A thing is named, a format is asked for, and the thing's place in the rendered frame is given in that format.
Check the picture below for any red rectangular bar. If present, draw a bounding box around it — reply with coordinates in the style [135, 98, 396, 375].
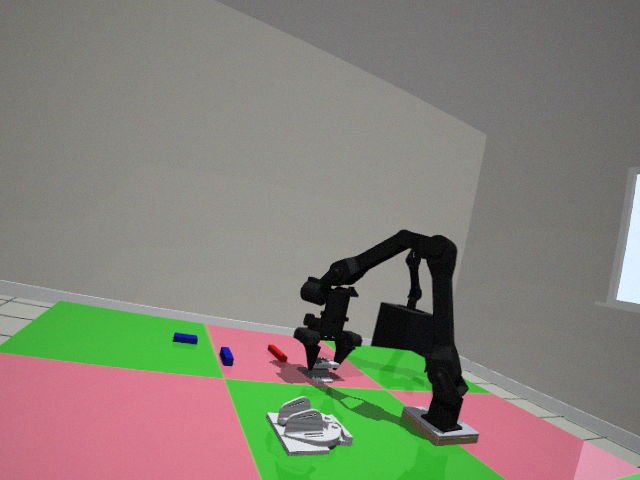
[268, 345, 287, 362]

